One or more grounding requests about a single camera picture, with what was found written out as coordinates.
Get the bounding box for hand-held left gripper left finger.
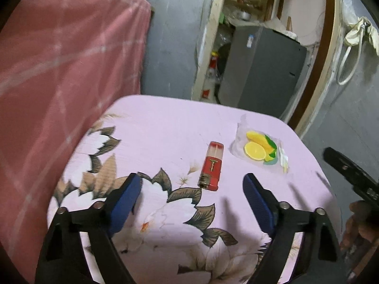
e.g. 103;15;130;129
35;173;143;284

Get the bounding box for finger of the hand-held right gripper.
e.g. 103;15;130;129
323;147;379;211

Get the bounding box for white rubber gloves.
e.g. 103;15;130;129
345;18;379;49

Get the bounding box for red tube container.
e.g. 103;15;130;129
197;141;225;191

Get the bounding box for grey refrigerator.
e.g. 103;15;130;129
217;25;308;118

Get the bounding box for white hose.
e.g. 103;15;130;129
336;40;363;86

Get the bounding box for clear bottle with red cap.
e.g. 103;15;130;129
203;52;221;100

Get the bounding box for pink floral cloth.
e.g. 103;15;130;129
47;95;342;284

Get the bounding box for person's right hand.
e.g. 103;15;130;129
340;200;379;253

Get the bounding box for clear lemon print packet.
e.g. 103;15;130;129
230;114;291;174

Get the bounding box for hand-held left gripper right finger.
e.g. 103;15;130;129
242;173;349;284

